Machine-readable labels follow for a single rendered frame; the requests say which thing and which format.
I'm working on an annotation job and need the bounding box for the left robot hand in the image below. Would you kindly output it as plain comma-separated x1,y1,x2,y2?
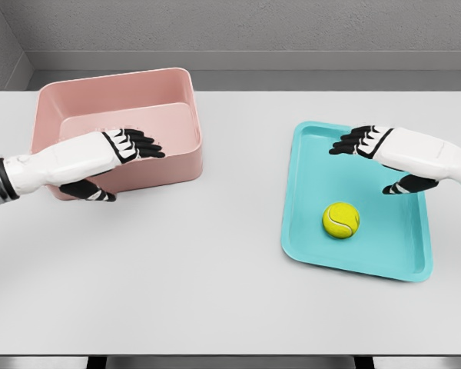
39,128,166,203

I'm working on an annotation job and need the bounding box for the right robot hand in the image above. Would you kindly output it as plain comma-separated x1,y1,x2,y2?
328,125,459,196

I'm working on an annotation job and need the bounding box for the pink plastic basket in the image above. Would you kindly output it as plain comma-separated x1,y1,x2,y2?
31,67,204,201

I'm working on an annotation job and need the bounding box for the yellow tennis ball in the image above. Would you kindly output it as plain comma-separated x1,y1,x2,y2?
322,201,360,240

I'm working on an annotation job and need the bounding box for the blue plastic tray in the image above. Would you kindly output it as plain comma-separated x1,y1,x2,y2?
280,121,434,284

